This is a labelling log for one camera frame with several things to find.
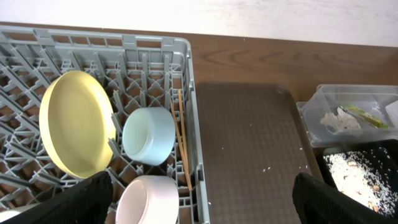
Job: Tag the green snack wrapper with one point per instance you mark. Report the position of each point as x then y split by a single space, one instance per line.
364 116

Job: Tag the yellow plate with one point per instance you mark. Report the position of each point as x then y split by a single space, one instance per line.
75 124

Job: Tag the light blue bowl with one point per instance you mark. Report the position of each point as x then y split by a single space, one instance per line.
149 135

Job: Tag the white tissue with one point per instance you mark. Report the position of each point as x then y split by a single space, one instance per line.
341 120

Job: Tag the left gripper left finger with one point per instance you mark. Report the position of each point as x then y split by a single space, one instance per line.
86 202

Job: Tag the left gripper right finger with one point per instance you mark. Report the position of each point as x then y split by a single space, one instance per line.
317 202

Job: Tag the grey plastic dish rack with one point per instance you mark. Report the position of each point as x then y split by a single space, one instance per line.
135 71

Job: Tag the clear plastic bin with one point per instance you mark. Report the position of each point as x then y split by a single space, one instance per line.
378 100

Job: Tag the wooden chopstick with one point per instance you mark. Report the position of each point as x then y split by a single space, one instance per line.
180 146
180 100

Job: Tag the black rectangular tray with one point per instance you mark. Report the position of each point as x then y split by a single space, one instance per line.
385 149

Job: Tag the pink bowl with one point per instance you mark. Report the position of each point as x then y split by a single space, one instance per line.
151 199

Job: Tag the rice and food scraps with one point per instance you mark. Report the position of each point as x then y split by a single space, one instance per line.
363 180

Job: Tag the dark brown serving tray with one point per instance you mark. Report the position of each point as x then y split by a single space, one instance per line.
253 144

